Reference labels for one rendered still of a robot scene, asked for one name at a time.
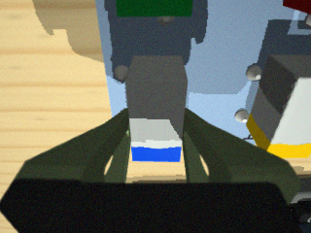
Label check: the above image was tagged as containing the grey rectangular block with yellow end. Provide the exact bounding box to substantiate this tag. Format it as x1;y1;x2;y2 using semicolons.
246;54;311;158

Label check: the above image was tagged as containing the grey block with green end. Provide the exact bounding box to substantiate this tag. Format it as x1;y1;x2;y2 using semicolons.
116;0;192;17

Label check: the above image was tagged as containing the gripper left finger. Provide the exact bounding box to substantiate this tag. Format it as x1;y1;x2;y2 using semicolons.
13;108;131;183

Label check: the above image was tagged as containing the grey block with blue end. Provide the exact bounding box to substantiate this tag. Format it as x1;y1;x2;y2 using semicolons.
125;55;188;162

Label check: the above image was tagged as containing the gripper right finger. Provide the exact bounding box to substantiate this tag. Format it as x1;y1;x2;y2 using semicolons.
182;108;301;205

